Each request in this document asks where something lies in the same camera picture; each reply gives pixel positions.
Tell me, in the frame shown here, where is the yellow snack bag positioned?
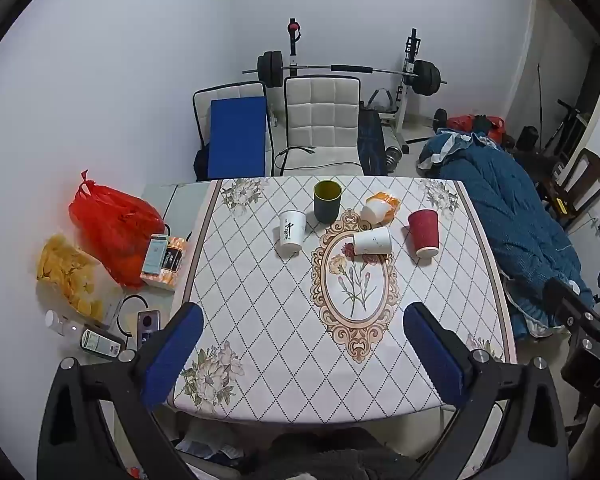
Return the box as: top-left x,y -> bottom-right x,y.
36,234 -> 123,328

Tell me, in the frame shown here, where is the red plastic bag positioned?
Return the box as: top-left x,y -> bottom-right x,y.
69,170 -> 167,288

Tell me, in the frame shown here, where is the black round weight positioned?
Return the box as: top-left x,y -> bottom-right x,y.
515,126 -> 541,152

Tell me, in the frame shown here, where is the blue blanket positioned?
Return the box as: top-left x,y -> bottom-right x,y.
417,130 -> 593,336

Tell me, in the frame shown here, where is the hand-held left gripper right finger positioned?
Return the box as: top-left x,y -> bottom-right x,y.
403,301 -> 571,480

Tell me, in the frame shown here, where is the barbell with black plates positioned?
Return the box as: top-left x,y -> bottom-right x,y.
242,50 -> 448,97

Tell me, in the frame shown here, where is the black folding stand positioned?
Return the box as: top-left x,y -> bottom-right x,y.
542,99 -> 588,158

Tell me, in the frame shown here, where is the black cable loop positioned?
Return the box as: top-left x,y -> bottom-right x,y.
119,296 -> 151,336

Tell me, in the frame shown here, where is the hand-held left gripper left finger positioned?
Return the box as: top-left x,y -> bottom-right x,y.
36,301 -> 204,480

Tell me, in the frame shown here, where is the white door frame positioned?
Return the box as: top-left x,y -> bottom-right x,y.
505,0 -> 600,171

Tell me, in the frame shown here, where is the wooden chair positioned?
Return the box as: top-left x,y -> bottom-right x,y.
537,147 -> 600,226

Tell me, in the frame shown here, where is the blue mat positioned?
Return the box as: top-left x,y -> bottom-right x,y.
207,97 -> 268,179

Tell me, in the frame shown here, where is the grey side table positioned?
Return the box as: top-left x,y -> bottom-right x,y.
45,182 -> 216,361

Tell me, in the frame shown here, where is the dark bottle with label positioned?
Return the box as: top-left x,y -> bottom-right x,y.
80,329 -> 126,359

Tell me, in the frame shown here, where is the dark green cup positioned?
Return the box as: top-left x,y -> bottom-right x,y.
313,180 -> 343,224

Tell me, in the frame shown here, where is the white padded chair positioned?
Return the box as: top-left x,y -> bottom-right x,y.
278,75 -> 363,177
192,81 -> 273,181

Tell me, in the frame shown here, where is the smartphone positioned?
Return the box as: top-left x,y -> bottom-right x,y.
136,310 -> 161,348

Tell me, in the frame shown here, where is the orange and white paper cup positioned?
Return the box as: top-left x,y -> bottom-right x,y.
362,191 -> 402,226

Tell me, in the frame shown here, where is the teal box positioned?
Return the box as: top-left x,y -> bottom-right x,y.
141,234 -> 170,281

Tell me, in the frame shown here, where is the floral printed tablecloth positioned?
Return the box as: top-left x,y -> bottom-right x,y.
172,176 -> 518,423

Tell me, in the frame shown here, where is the orange and black packet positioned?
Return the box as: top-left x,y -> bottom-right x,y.
150,236 -> 188,292

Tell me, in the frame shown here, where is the clear plastic bottle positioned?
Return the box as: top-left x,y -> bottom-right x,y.
45,310 -> 88,341

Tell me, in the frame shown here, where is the dark grey fleece clothing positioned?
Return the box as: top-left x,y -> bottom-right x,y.
250,427 -> 416,480

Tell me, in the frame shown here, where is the white speckled paper cup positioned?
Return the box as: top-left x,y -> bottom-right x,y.
343,226 -> 392,257

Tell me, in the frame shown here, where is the red paper cup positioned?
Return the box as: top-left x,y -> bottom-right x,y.
407,209 -> 440,260

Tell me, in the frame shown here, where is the barbell rack post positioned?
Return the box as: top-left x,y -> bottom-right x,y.
286,18 -> 301,78
380,28 -> 423,153

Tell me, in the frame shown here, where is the black bag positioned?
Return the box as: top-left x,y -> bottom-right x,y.
194,147 -> 212,181

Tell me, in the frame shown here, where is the white cup with black print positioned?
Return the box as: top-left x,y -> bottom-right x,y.
279,210 -> 307,256

